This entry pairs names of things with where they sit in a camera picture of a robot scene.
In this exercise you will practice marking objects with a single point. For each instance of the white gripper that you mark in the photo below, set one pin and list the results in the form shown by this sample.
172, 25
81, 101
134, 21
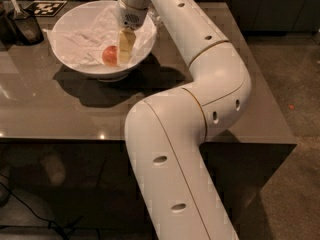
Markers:
132, 17

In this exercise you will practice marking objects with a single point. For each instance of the red apple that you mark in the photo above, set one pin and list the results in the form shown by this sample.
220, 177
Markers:
109, 56

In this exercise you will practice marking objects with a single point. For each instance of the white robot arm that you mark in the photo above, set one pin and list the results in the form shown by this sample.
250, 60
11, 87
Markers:
163, 132

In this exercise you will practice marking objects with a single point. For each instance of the white bowl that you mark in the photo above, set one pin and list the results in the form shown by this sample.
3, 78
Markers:
80, 50

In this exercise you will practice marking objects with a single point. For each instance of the white paper liner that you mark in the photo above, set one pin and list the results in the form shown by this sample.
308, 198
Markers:
83, 37

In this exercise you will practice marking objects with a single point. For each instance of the black white marker tag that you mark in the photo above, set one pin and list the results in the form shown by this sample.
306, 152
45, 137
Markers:
45, 8

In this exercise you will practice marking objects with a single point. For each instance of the black cup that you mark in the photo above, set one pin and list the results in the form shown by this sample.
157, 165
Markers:
26, 27

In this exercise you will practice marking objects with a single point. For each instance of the white handled utensil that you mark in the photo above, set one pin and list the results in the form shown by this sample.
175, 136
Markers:
18, 11

